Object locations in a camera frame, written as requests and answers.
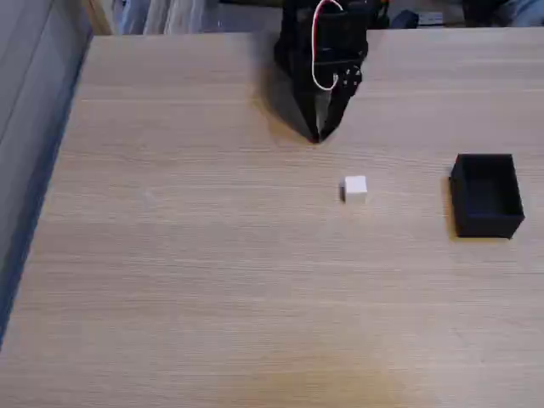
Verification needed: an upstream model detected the white cube block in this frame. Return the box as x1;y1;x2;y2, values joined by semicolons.
339;174;368;204

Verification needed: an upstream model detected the black open box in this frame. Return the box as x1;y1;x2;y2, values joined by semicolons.
448;153;526;240

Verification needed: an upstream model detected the small black object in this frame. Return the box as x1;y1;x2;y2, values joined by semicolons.
389;10;420;30

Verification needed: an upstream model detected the white hanging fabric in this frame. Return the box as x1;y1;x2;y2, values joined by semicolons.
113;0;222;36

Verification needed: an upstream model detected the blue fabric item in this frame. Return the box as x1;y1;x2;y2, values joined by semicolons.
507;0;544;28

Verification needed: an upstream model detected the white red gripper cable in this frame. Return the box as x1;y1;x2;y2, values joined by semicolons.
310;0;344;92

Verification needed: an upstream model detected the wooden post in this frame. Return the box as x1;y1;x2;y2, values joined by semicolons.
82;0;114;36

